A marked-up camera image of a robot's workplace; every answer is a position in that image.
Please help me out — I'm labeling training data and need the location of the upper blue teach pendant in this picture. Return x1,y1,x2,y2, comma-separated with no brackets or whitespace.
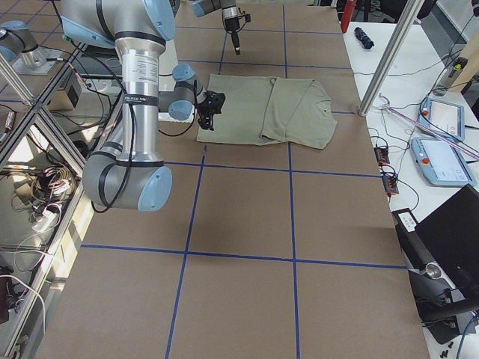
418,97,465,141

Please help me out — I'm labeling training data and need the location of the lower blue teach pendant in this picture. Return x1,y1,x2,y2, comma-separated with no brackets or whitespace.
411,138,478,187

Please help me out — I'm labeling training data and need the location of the brown box on shelf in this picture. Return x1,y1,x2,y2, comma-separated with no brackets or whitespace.
47,73,82,111

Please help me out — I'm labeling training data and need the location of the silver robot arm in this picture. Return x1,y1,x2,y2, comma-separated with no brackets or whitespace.
192,0,251,55
61,1,225,212

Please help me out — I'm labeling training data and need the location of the black camera stand base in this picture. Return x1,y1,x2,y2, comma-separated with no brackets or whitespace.
408,270,478,344

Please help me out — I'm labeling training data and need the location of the aluminium frame post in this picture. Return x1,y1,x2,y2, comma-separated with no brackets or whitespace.
359,0,424,117

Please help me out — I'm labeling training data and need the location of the sage green t-shirt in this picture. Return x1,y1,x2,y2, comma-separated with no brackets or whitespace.
197,74,337,150

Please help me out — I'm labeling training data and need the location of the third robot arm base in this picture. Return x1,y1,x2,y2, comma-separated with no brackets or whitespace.
1,20,63,76

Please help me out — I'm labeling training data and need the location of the folded dark blue umbrella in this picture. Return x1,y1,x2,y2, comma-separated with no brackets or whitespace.
354,27,374,50

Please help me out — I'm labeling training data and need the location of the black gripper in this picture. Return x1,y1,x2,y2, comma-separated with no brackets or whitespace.
223,14,251,55
198,90,226,131

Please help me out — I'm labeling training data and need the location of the aluminium frame rack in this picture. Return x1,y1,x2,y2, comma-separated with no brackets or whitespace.
0,40,135,359

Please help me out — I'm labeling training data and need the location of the black laptop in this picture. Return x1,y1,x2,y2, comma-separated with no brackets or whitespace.
392,185,478,298

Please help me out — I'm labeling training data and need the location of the orange black connector module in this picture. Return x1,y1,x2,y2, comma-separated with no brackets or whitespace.
373,147,390,166

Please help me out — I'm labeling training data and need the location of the red cylinder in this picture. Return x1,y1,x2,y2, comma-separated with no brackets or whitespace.
341,0,356,24

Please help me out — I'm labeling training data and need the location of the blue teach pendant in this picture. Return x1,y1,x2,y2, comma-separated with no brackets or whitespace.
411,138,478,187
418,97,465,141

